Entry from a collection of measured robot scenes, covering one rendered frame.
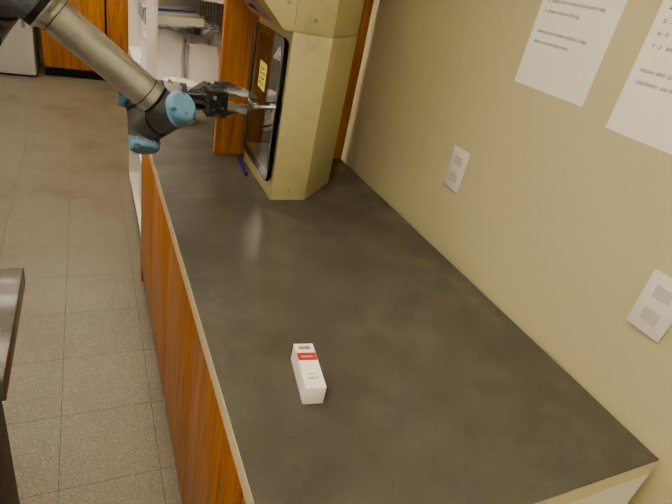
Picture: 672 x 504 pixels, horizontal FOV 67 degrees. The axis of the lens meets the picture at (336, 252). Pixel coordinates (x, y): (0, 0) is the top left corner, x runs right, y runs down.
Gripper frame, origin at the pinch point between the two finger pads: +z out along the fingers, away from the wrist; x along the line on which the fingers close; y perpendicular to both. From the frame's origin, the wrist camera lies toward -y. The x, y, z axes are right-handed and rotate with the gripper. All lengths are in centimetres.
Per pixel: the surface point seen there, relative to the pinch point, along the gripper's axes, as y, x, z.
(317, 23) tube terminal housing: 10.7, 24.0, 11.7
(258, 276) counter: 51, -26, -9
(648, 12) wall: 72, 41, 49
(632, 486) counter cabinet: 115, -32, 43
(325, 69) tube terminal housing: 10.7, 13.1, 16.1
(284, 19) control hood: 10.8, 23.6, 2.8
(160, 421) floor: 5, -120, -22
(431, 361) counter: 84, -26, 17
